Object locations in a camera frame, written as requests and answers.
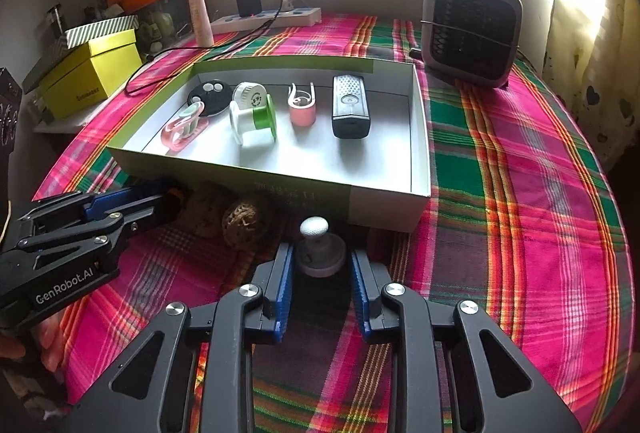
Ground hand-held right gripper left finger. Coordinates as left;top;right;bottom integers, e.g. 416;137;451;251
65;243;296;433

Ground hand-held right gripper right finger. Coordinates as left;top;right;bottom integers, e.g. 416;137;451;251
350;250;583;433

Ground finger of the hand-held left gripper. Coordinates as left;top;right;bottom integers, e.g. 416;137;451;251
14;196;172;254
30;183;175;223

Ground white knob stamp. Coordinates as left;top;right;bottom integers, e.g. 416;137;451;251
295;216;346;278

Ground pink clip with green pad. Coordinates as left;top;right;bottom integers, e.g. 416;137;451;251
287;82;318;126
162;103;208;151

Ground green cardboard box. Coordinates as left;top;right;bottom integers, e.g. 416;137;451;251
105;56;433;234

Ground green and white spool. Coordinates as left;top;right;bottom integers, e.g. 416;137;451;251
229;94;277;146

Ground white round ribbed cap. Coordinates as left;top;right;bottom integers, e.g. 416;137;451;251
232;82;268;110

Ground black and grey bike light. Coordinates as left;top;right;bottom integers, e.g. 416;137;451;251
331;74;371;139

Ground person's left hand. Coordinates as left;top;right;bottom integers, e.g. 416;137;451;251
0;313;67;374

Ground brown sponge ball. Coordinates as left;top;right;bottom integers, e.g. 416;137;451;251
182;183;231;236

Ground brown wicker ball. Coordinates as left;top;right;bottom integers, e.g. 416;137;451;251
221;196;273;248

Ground yellow-green box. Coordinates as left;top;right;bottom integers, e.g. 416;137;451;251
37;29;143;120

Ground dark patterned object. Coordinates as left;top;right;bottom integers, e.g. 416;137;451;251
0;67;24;159

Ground black round remote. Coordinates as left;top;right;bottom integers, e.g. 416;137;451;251
186;80;233;118

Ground green striped box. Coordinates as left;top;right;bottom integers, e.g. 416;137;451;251
65;16;138;49

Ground dark glass jar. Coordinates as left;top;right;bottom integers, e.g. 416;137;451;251
47;4;67;39

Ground pink plaid tablecloth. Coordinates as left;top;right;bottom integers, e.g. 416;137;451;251
35;13;628;433

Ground cream tube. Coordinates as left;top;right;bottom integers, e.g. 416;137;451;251
186;0;215;48

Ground white power strip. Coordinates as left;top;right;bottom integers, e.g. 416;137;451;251
210;6;322;34

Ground grey desk fan heater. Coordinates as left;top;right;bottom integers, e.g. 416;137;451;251
421;0;523;89

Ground yellow heart print curtain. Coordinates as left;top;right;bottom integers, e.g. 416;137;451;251
542;0;640;164

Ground black charger cable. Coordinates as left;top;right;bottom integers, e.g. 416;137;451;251
125;0;285;96

